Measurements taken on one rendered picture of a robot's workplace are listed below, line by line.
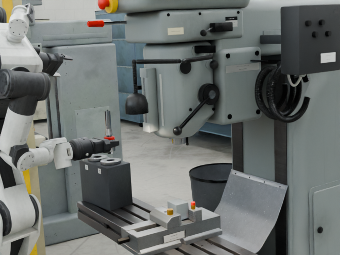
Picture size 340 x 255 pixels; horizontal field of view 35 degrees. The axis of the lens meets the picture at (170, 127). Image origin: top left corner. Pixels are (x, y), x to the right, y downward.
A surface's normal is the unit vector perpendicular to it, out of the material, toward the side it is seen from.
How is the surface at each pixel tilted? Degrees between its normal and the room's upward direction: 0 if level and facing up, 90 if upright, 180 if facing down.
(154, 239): 90
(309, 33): 90
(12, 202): 60
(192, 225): 90
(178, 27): 90
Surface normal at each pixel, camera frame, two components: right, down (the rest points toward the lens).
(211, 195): -0.40, 0.25
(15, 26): 0.14, 0.61
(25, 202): 0.62, -0.41
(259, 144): -0.83, 0.14
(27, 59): 0.62, -0.14
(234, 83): 0.56, 0.13
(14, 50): 0.38, -0.76
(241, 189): -0.77, -0.29
